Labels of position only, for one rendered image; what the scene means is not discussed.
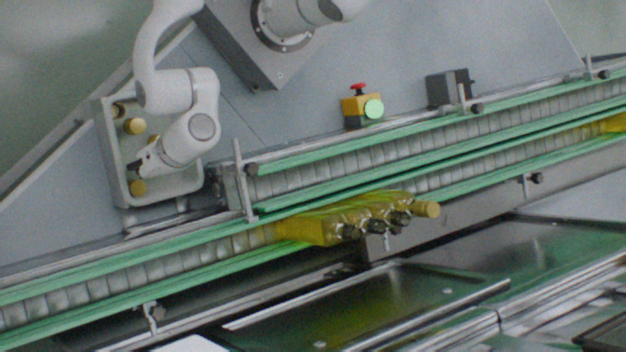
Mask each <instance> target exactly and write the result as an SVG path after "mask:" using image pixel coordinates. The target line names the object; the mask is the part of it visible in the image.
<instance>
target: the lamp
mask: <svg viewBox="0 0 626 352"><path fill-rule="evenodd" d="M383 111H384V107H383V105H382V103H381V102H380V101H377V100H369V101H367V102H366V103H365V104H364V107H363V112H364V114H365V115H366V116H367V117H368V118H370V119H374V118H378V117H380V116H381V115H382V114H383Z"/></svg>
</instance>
